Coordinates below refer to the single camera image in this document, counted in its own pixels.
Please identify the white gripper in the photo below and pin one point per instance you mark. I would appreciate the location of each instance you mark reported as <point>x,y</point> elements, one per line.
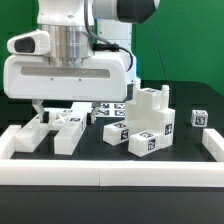
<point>62,66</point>

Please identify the white chair back frame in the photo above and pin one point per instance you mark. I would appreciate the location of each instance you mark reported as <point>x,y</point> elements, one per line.
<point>68,124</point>

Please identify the white chair seat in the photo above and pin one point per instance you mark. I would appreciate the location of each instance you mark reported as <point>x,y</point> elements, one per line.
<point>149,111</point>

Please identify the white tag base sheet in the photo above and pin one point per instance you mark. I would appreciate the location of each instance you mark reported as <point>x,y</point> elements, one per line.
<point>106,109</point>

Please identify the small tagged cube right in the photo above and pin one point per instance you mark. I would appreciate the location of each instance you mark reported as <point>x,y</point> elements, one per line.
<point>199,118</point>

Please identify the white front fence wall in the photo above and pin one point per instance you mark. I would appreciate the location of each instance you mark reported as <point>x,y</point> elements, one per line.
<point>111,173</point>

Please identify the white fence wall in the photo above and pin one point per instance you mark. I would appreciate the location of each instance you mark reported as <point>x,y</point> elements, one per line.
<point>111,173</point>
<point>7,141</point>
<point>214,143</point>

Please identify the white left fence wall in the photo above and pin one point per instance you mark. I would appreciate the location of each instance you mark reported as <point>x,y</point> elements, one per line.
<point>7,141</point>

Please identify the white right fence wall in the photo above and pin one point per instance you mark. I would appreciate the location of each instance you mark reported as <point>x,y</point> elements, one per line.
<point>214,143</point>

